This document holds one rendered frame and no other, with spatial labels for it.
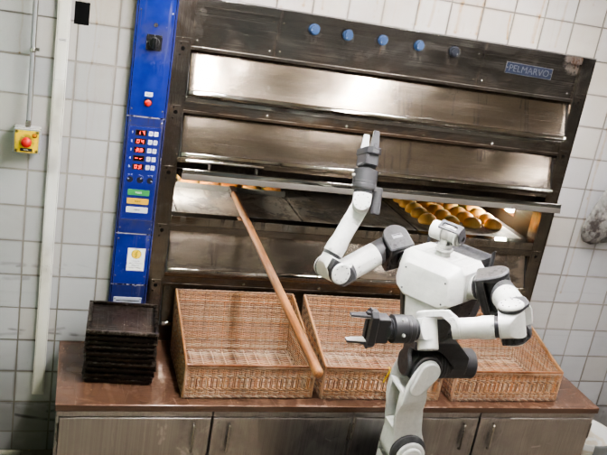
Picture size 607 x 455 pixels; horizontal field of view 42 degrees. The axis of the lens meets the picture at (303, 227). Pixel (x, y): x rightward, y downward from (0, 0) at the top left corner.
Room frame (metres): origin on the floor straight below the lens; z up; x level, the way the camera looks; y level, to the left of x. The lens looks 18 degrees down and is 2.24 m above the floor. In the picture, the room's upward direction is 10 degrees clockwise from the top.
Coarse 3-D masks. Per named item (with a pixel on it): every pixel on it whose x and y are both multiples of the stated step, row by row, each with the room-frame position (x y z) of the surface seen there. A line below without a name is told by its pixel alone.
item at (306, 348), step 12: (240, 204) 3.44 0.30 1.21; (240, 216) 3.33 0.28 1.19; (252, 228) 3.12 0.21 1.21; (252, 240) 3.02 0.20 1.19; (264, 252) 2.87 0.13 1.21; (264, 264) 2.77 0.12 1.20; (276, 276) 2.64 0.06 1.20; (276, 288) 2.54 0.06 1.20; (288, 300) 2.46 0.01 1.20; (288, 312) 2.35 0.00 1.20; (300, 324) 2.28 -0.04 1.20; (300, 336) 2.19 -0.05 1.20; (312, 348) 2.12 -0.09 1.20; (312, 360) 2.05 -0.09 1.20; (312, 372) 2.01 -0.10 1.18
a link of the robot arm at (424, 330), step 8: (408, 320) 2.19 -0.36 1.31; (416, 320) 2.21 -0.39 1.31; (424, 320) 2.21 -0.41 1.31; (432, 320) 2.22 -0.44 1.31; (416, 328) 2.18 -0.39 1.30; (424, 328) 2.20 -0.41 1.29; (432, 328) 2.21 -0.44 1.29; (408, 336) 2.17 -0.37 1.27; (416, 336) 2.18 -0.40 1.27; (424, 336) 2.19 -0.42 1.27; (432, 336) 2.20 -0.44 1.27; (424, 344) 2.18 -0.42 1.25; (432, 344) 2.18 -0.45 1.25
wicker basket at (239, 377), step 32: (192, 320) 3.18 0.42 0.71; (224, 320) 3.22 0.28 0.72; (256, 320) 3.27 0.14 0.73; (192, 352) 3.13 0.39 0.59; (224, 352) 3.18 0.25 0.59; (256, 352) 3.23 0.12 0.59; (288, 352) 3.26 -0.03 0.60; (192, 384) 2.86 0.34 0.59; (224, 384) 2.80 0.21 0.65; (256, 384) 2.84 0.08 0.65; (288, 384) 2.99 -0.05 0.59
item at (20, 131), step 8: (16, 128) 2.94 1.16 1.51; (24, 128) 2.95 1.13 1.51; (32, 128) 2.97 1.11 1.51; (40, 128) 2.99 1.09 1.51; (16, 136) 2.94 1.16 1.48; (24, 136) 2.95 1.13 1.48; (32, 136) 2.96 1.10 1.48; (40, 136) 2.97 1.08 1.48; (16, 144) 2.94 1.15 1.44; (32, 144) 2.96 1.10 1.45; (40, 144) 2.99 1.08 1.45; (16, 152) 2.94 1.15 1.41; (24, 152) 2.95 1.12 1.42; (32, 152) 2.96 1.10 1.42
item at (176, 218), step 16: (176, 224) 3.21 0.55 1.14; (192, 224) 3.23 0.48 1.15; (208, 224) 3.25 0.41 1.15; (224, 224) 3.27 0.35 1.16; (240, 224) 3.29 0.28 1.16; (256, 224) 3.32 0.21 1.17; (272, 224) 3.34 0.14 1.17; (288, 224) 3.36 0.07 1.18; (304, 224) 3.40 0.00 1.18; (320, 224) 3.45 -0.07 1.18; (336, 224) 3.49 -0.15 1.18; (416, 240) 3.56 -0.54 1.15; (432, 240) 3.58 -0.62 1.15; (480, 240) 3.66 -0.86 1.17; (496, 240) 3.68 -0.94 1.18; (512, 240) 3.73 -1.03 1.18; (528, 240) 3.78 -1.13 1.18
